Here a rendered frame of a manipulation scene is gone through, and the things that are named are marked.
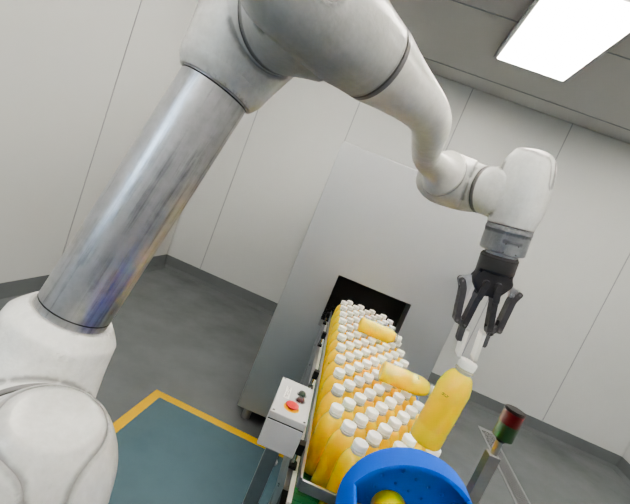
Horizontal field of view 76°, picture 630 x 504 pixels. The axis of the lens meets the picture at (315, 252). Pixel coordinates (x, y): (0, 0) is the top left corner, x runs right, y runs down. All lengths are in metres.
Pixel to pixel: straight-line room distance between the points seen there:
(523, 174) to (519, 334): 4.58
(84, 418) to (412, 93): 0.52
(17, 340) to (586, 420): 5.78
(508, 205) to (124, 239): 0.67
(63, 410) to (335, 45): 0.47
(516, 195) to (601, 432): 5.37
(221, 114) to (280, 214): 4.52
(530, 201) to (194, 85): 0.62
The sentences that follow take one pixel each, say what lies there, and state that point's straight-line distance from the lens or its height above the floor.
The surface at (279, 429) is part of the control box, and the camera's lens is 1.11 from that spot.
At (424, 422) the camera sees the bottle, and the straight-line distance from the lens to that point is 0.98.
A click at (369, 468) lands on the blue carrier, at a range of 0.92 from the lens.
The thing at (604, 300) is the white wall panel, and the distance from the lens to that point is 5.62.
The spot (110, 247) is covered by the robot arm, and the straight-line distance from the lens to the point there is 0.58.
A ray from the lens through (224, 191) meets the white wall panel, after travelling 5.30.
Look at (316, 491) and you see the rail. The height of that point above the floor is 0.97.
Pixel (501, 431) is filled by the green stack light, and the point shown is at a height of 1.19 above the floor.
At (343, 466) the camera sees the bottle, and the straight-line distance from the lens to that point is 1.13.
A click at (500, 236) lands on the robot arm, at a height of 1.70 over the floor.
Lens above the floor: 1.64
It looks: 8 degrees down
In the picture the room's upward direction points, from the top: 22 degrees clockwise
